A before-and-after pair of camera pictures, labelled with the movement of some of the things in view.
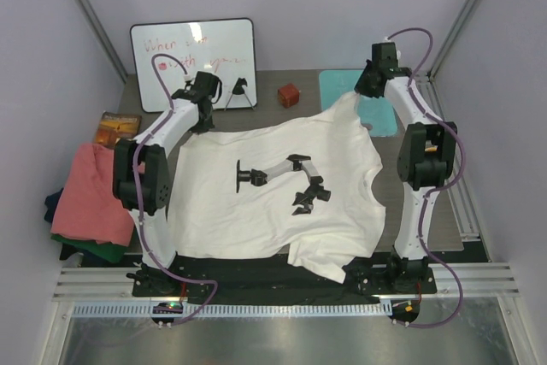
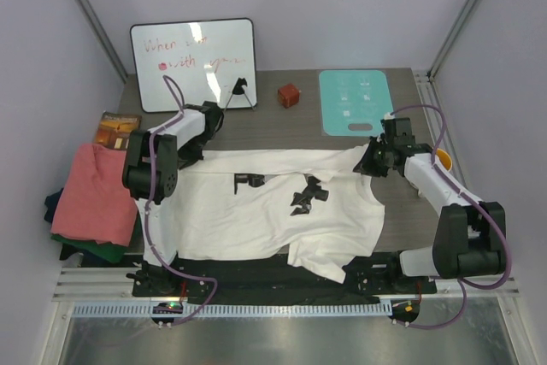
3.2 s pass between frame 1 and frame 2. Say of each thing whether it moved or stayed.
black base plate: stayed
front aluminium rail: stayed
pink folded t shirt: stayed
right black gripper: moved
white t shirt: moved
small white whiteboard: stayed
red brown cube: stayed
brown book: stayed
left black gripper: moved
